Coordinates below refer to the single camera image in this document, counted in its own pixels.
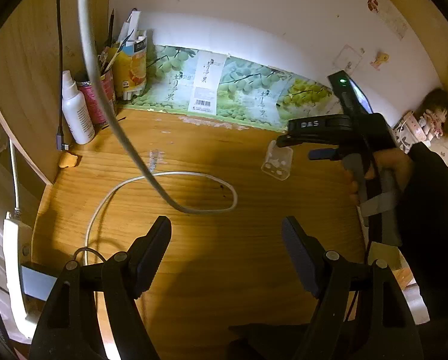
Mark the black sleeve forearm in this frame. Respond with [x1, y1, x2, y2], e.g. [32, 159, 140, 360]
[397, 143, 448, 359]

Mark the person's right hand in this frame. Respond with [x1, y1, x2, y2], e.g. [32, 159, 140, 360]
[344, 149, 414, 206]

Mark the patterned paper box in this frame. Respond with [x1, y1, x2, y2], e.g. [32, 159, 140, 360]
[393, 111, 430, 154]

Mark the clear plastic case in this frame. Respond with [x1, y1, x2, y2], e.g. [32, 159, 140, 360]
[261, 140, 293, 181]

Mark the small doll figure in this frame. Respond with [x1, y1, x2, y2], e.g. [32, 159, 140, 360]
[417, 88, 448, 141]

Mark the grape print poster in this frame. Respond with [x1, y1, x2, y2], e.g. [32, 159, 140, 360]
[121, 46, 342, 132]

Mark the white spray bottle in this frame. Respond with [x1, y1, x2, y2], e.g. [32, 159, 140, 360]
[62, 70, 95, 145]

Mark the red tin can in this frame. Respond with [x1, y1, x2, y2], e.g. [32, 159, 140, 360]
[77, 71, 116, 125]

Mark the orange juice carton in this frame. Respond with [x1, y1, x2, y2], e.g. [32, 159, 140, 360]
[112, 35, 147, 101]

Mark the white cable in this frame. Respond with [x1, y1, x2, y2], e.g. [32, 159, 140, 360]
[72, 0, 239, 267]

